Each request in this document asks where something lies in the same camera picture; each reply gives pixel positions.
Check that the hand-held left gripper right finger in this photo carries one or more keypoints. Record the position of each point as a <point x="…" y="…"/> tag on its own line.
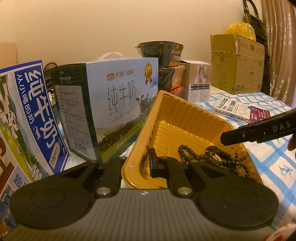
<point x="153" y="164"/>

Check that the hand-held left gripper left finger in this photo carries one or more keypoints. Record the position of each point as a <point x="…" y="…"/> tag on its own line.
<point x="114" y="171"/>

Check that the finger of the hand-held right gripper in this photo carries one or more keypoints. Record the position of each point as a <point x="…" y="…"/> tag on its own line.
<point x="238" y="137"/>

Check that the yellow plastic tray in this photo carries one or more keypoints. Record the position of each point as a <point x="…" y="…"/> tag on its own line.
<point x="185" y="120"/>

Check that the person's right hand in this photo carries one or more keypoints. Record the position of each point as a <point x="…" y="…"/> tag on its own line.
<point x="292" y="143"/>

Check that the white and maroon book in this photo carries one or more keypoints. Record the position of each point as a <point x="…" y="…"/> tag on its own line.
<point x="240" y="110"/>

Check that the blue checked tablecloth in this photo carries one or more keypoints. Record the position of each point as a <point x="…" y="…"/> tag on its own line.
<point x="272" y="162"/>

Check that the white product box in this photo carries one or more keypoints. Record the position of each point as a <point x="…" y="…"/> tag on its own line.
<point x="196" y="85"/>

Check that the brown cardboard box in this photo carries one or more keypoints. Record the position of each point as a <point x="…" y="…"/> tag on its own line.
<point x="238" y="67"/>

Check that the white and green milk carton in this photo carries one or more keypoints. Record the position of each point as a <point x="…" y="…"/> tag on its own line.
<point x="115" y="99"/>

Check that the red instant noodle bowl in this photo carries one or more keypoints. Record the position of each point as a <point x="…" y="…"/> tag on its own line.
<point x="177" y="89"/>

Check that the pink patterned curtain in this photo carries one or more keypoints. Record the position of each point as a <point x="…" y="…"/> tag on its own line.
<point x="279" y="46"/>

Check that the orange instant noodle bowl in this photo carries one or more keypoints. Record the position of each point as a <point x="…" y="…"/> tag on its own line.
<point x="172" y="77"/>

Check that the blue milk carton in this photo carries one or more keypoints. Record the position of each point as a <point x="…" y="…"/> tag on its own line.
<point x="27" y="120"/>

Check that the yellow plastic bag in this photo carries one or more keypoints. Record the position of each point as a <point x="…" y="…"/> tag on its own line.
<point x="240" y="29"/>

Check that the person's red patterned clothing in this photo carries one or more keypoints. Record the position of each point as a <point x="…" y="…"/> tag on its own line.
<point x="286" y="233"/>

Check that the black instant noodle bowl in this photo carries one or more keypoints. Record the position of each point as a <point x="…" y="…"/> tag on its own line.
<point x="159" y="52"/>

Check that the dark woven bag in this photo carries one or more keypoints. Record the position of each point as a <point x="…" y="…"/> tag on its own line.
<point x="49" y="69"/>

